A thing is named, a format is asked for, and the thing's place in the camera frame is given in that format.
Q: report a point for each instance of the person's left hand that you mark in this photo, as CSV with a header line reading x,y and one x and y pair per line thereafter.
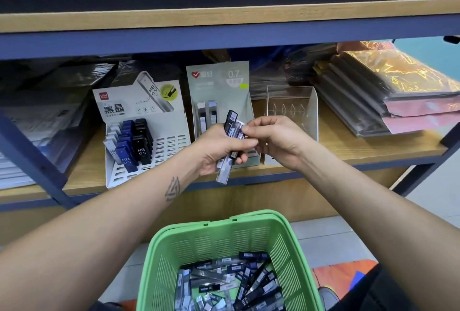
x,y
212,150

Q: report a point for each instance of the person's right hand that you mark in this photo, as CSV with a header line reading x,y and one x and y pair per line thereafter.
x,y
280,142

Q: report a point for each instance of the single lead case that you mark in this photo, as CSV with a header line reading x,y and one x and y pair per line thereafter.
x,y
201,115

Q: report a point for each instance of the white display box red label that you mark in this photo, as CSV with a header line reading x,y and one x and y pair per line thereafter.
x,y
172,149

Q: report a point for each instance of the clear plastic display box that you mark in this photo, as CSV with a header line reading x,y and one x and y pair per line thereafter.
x,y
302,106

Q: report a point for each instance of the pale green display box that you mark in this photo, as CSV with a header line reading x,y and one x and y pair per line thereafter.
x,y
215,77

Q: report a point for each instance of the green plastic basket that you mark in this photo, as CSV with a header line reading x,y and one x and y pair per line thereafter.
x,y
215,232

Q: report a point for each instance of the row of HB lead cases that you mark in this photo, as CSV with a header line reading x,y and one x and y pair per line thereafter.
x,y
129,145

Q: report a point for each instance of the pile of lead cases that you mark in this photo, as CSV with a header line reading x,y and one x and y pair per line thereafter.
x,y
230,285

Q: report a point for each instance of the person's right forearm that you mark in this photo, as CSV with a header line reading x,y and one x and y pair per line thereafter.
x,y
395,228

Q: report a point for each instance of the person's left forearm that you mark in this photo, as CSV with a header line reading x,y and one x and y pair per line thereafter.
x,y
86,242

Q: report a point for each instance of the dark plastic-wrapped packs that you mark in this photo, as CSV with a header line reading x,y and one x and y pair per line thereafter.
x,y
402,84

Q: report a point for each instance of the colourful printed mat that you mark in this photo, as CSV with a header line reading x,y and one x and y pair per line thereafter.
x,y
341,275

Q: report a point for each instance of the grey sneaker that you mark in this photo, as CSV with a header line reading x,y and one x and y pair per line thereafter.
x,y
328,298

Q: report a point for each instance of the stack of wrapped paper packs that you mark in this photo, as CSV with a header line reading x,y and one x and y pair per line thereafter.
x,y
36,127

